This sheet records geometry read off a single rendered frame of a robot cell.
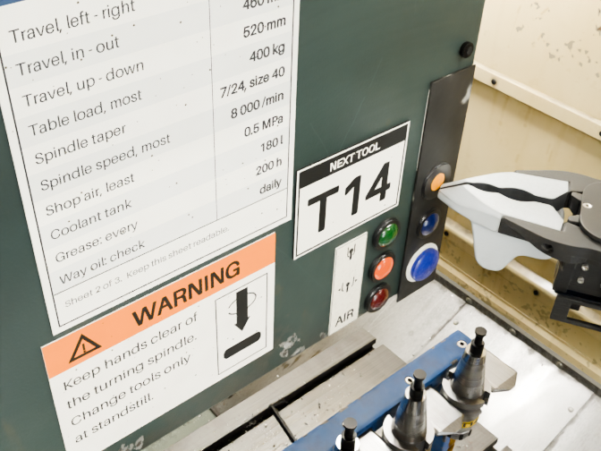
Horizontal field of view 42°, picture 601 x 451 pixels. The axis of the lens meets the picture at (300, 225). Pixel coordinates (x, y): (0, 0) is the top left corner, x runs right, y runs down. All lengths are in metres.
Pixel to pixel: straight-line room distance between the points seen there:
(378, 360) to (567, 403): 0.38
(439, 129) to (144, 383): 0.26
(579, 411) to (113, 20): 1.38
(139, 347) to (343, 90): 0.19
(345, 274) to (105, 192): 0.23
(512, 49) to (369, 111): 0.94
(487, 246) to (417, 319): 1.15
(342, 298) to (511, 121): 0.94
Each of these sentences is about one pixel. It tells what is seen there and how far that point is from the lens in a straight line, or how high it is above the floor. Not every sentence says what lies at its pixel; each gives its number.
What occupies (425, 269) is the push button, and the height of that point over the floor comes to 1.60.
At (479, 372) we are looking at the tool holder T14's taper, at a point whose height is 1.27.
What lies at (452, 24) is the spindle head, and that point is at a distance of 0.52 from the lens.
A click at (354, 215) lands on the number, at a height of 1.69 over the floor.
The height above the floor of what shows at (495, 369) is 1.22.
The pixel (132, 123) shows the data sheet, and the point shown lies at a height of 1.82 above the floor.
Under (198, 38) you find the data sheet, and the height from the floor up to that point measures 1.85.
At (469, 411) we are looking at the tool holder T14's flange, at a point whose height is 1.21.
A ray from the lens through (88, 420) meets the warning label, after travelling 0.49.
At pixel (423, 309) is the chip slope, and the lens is 1.74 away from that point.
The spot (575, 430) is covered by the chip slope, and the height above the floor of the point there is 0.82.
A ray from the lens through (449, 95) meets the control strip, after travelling 0.55.
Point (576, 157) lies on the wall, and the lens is 1.42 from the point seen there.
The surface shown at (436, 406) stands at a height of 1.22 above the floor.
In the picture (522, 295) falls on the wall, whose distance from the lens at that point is 1.63.
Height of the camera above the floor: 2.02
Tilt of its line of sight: 38 degrees down
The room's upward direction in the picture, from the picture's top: 3 degrees clockwise
